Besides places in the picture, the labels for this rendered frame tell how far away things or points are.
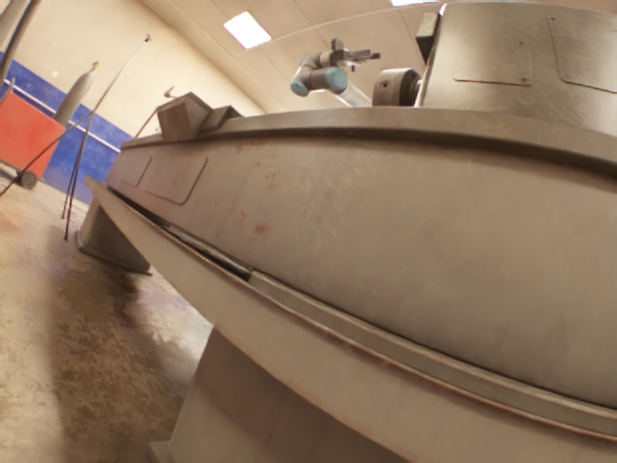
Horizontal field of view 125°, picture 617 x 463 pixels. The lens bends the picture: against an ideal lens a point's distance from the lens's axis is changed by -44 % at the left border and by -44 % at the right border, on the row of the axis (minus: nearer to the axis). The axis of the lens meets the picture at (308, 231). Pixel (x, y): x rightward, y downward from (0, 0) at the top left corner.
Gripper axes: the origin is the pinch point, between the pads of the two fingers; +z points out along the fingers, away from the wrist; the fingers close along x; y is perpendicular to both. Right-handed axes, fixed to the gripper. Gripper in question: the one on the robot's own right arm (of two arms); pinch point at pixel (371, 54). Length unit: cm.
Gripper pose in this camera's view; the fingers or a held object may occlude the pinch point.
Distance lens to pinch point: 114.9
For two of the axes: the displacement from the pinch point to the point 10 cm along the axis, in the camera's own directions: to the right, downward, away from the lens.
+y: 0.5, 9.2, 3.9
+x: -6.7, 3.2, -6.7
